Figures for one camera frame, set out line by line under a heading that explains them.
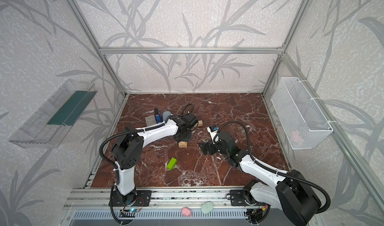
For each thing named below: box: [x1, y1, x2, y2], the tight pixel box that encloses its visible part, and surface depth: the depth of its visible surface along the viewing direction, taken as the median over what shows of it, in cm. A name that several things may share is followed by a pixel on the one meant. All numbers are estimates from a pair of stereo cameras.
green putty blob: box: [201, 201, 213, 214], surface depth 72 cm
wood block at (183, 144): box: [178, 141, 188, 148], surface depth 93 cm
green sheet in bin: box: [47, 90, 98, 126], surface depth 68 cm
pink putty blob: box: [181, 207, 192, 217], surface depth 70 cm
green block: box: [167, 157, 178, 171], surface depth 85 cm
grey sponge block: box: [145, 114, 157, 127], surface depth 104 cm
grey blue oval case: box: [162, 111, 172, 122], surface depth 108 cm
